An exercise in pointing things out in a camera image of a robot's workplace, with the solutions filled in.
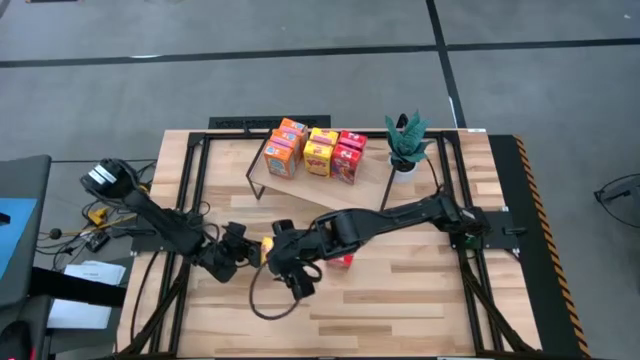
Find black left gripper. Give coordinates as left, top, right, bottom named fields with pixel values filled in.
left=199, top=222, right=263, bottom=282

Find yellow Corn Pops cereal box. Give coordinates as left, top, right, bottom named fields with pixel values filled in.
left=259, top=235, right=276, bottom=267
left=302, top=139, right=335, bottom=178
left=309, top=127, right=340, bottom=147

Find green plant in white pot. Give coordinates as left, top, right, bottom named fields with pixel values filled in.
left=383, top=110, right=434, bottom=184

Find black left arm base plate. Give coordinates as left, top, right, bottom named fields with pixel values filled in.
left=130, top=233, right=201, bottom=254

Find black flat bar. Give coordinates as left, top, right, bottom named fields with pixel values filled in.
left=28, top=266, right=129, bottom=308

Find black power adapter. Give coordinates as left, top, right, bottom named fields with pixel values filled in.
left=84, top=231, right=111, bottom=254

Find blue panel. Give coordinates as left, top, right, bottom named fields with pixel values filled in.
left=0, top=197, right=39, bottom=280

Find black mat hazard stripe edge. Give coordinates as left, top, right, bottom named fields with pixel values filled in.
left=487, top=133, right=592, bottom=359

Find black perforated strip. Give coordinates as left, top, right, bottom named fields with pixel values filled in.
left=208, top=114, right=332, bottom=130

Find yellow cable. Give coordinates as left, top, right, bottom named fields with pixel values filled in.
left=87, top=184, right=151, bottom=227

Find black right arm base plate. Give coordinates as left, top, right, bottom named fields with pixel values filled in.
left=446, top=209, right=526, bottom=251

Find black wire floor stand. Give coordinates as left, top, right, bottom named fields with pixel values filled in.
left=593, top=173, right=640, bottom=232

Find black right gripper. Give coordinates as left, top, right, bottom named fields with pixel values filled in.
left=267, top=218, right=331, bottom=302

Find long black hanging cable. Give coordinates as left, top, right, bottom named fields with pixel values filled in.
left=424, top=156, right=446, bottom=196

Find white paper sheets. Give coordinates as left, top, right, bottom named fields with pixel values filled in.
left=47, top=259, right=127, bottom=331

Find grey cart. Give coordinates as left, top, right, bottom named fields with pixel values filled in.
left=0, top=154, right=54, bottom=309

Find wooden shelf black metal legs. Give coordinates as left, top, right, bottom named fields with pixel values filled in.
left=244, top=130, right=397, bottom=214

